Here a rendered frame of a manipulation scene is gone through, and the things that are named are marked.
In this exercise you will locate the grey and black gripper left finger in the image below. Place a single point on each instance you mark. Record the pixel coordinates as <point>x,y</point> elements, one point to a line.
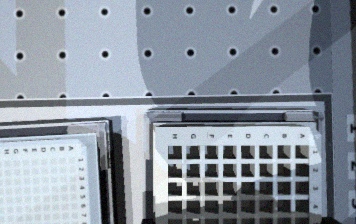
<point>147,221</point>

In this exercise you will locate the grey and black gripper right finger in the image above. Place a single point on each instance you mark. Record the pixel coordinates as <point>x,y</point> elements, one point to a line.
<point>329,220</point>

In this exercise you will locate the grey flat base plate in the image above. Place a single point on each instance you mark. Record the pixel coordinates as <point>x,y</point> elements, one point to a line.
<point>124,48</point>

